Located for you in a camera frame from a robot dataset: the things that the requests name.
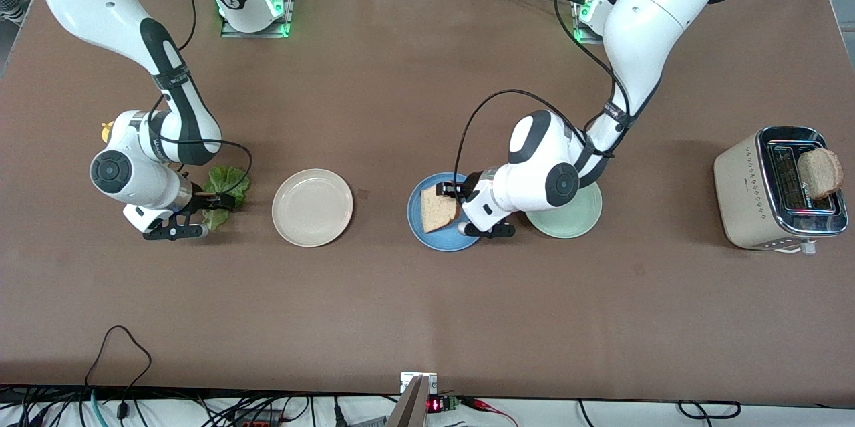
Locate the yellow squeeze bottle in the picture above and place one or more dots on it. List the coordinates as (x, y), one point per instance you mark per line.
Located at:
(105, 133)

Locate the red LED display module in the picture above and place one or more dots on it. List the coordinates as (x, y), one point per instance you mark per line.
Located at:
(434, 405)

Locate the beige chrome toaster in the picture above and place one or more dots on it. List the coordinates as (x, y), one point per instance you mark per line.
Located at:
(741, 200)

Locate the red clip lead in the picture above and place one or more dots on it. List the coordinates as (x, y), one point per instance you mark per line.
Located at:
(475, 403)

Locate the blue round plate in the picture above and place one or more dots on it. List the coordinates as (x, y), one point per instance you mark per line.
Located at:
(434, 242)

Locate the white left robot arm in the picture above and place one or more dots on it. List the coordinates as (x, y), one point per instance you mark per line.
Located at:
(661, 26)

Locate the beige round plate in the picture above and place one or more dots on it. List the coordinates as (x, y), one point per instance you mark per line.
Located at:
(312, 208)

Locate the green lettuce leaf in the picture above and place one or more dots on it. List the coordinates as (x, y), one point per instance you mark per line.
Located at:
(230, 180)

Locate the brown bread slice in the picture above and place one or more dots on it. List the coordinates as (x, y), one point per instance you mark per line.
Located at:
(820, 173)
(437, 210)

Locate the light green round plate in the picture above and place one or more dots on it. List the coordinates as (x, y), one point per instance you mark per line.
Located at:
(568, 226)

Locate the small white mount box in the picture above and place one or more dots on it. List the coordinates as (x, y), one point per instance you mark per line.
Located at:
(407, 380)

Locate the grey metal bracket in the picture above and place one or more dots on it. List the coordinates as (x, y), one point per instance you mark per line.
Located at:
(411, 407)

